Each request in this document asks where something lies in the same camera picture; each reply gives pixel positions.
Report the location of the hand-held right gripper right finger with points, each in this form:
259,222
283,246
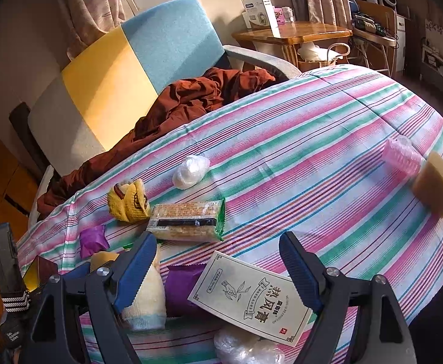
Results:
301,273

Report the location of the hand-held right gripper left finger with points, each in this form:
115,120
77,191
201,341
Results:
134,273

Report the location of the cream knitted towel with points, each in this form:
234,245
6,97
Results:
145,311

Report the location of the gold metal tin box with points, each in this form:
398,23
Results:
45,269

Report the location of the large purple packet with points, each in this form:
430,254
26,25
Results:
179,288

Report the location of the white printed carton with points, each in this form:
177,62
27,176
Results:
244,299

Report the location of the small purple packet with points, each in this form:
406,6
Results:
92,240

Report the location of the yellow knitted sock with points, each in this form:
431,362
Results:
128,201

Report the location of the cracker packet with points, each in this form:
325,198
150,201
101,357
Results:
185,218

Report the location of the clear plastic bag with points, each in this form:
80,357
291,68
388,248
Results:
244,349

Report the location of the white plastic bag ball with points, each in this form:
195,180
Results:
191,172

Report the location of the dark cloth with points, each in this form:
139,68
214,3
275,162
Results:
441,326

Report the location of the pink hair roller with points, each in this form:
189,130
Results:
399,157

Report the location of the brown cloth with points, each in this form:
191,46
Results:
191,98

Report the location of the multicoloured armchair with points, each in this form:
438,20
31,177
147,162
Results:
103,79

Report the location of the basket with white bag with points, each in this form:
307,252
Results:
320,57

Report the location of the wooden side table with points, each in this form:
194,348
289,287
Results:
293,32

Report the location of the wooden folding desk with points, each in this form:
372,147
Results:
377,38

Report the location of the white cabinet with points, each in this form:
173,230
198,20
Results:
400,41

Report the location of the dark shelf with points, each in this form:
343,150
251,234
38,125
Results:
437,60

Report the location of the pink box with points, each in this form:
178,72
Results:
284,14

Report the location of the white cardboard box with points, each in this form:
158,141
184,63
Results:
259,11

